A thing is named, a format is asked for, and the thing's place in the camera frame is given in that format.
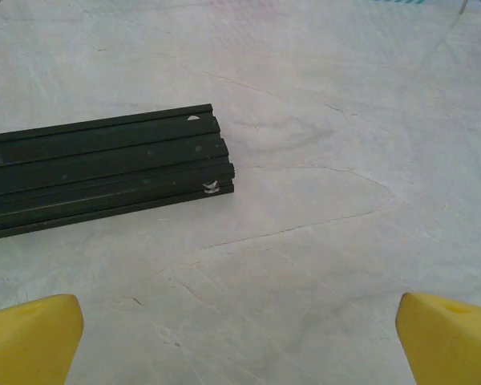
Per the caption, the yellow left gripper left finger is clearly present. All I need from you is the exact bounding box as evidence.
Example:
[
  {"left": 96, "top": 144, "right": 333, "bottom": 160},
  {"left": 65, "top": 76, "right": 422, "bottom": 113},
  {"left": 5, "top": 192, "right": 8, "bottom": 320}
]
[{"left": 0, "top": 294, "right": 84, "bottom": 385}]

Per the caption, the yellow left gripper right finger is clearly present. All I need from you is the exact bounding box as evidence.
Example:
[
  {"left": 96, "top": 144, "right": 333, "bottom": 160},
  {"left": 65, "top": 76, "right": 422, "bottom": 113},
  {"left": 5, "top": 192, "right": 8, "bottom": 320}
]
[{"left": 395, "top": 292, "right": 481, "bottom": 385}]

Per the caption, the black rectangular plate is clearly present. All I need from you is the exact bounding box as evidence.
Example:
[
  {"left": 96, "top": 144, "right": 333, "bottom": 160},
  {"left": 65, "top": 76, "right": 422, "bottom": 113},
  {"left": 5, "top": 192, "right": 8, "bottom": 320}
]
[{"left": 0, "top": 103, "right": 236, "bottom": 242}]

